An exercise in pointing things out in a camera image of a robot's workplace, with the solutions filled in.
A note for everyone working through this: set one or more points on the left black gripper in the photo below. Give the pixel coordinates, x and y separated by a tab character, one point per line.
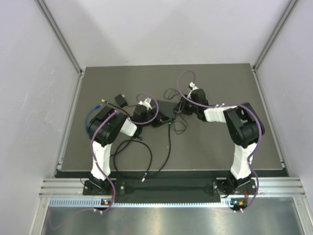
161	118

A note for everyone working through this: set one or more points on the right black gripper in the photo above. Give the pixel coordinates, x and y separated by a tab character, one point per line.
181	107

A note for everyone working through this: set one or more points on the black network switch box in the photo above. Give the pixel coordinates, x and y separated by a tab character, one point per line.
167	108

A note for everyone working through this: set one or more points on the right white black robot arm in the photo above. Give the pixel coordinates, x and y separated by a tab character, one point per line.
244	128

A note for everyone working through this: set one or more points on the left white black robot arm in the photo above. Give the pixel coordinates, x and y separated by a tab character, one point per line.
104	128

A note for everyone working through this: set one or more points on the black power adapter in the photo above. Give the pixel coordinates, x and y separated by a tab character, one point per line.
121	101

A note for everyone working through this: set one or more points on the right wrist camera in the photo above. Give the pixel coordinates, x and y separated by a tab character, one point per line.
197	95

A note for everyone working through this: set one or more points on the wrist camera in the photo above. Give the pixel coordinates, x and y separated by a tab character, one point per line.
197	95
143	111

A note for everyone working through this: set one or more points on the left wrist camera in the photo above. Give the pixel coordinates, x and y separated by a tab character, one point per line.
143	111

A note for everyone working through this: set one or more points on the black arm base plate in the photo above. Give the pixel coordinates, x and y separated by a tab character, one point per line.
208	186

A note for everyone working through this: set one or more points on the front aluminium frame rail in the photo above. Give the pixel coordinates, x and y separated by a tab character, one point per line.
268	187

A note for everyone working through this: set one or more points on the grey slotted cable duct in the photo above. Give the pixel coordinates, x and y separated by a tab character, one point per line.
103	203

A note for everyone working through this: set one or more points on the right aluminium frame post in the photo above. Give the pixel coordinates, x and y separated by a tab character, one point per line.
274	34

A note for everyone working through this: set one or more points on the aluminium frame post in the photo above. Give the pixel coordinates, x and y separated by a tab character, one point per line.
59	35
274	34

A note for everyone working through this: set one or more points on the left aluminium frame post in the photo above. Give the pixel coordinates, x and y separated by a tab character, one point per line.
59	35

